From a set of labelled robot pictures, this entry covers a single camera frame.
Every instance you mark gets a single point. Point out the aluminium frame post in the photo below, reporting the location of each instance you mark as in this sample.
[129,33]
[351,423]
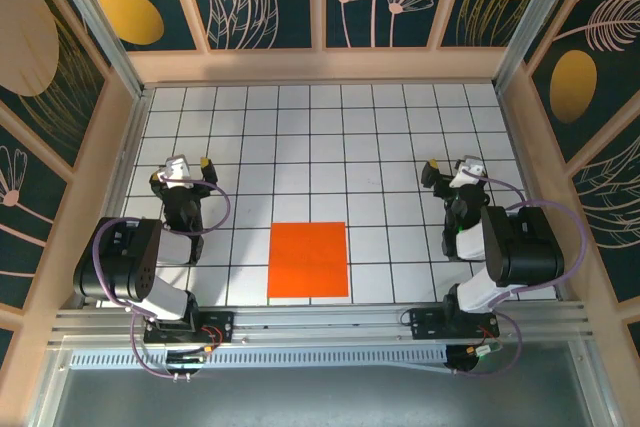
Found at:
[532,22]
[98,22]

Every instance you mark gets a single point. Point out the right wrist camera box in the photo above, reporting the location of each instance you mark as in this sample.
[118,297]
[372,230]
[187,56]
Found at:
[467,169]

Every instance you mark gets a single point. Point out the orange paper sheet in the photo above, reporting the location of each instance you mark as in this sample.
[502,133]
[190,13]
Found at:
[307,259]

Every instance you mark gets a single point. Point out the black electronics module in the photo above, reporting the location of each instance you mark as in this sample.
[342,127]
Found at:
[465,359]
[185,364]

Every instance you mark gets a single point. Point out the aluminium mounting rail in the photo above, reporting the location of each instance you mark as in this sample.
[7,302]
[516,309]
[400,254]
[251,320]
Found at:
[325,324]

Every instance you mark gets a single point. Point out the grey metal shelf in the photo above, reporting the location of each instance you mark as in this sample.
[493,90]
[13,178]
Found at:
[320,402]

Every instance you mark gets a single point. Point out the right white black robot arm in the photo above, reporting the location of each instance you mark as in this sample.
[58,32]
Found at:
[525,247]

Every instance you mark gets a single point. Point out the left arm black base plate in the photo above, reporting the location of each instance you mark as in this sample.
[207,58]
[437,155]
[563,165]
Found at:
[222,324]

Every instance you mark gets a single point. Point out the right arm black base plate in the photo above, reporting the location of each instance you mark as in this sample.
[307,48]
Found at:
[425,324]

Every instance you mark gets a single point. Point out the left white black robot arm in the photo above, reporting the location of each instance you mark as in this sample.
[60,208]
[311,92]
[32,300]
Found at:
[165,297]

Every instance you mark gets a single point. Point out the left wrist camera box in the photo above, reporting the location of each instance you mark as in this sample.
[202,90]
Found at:
[176,167]

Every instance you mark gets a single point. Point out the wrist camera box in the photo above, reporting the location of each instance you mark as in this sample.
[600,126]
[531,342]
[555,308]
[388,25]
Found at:
[176,167]
[467,169]

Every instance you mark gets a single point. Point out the aluminium side rail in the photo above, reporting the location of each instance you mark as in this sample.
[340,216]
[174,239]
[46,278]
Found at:
[117,197]

